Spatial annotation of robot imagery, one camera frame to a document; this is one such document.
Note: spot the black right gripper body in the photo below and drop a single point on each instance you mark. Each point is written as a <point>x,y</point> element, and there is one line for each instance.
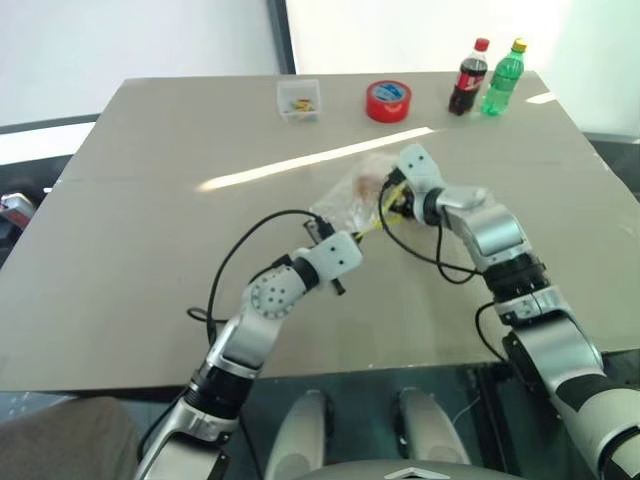
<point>406,202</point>

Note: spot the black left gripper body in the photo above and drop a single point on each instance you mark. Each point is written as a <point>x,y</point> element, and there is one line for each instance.
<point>320,231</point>

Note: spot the clear plastic bag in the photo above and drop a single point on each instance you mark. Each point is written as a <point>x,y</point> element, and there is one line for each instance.
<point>350,197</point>

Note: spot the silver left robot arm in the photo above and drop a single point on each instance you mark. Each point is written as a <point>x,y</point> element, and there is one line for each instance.
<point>255,320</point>

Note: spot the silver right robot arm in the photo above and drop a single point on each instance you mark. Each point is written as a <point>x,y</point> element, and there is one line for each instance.
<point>540,320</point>

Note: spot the orange snack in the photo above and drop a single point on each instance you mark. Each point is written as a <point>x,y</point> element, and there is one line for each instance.
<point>365,182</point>

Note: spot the red tape roll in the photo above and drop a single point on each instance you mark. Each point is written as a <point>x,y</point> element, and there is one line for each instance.
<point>389,101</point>

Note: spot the clear plastic box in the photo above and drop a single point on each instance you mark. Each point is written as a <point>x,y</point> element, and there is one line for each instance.
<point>299,102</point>

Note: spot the cola bottle red cap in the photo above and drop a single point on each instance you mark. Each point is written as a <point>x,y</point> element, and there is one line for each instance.
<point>468,77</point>

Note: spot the green soda bottle yellow cap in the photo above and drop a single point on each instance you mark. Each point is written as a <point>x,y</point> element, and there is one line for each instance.
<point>502,77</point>

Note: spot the grey rounded robot leg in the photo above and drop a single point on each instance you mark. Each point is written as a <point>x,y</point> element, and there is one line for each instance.
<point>300,430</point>

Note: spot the grey robot torso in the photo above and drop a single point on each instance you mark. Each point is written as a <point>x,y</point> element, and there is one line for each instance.
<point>405,471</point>

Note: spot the red silver object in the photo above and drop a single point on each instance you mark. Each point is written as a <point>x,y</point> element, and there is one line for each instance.
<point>15,207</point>

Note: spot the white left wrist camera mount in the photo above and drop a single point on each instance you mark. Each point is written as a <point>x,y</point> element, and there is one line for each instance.
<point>337,255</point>

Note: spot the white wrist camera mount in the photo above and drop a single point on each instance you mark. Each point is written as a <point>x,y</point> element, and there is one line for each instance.
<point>419,169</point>
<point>337,255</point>

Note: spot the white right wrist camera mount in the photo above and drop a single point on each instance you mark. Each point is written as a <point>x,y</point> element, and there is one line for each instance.
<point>419,169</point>

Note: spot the dark window post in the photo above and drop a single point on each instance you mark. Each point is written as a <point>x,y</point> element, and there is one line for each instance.
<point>280,35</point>

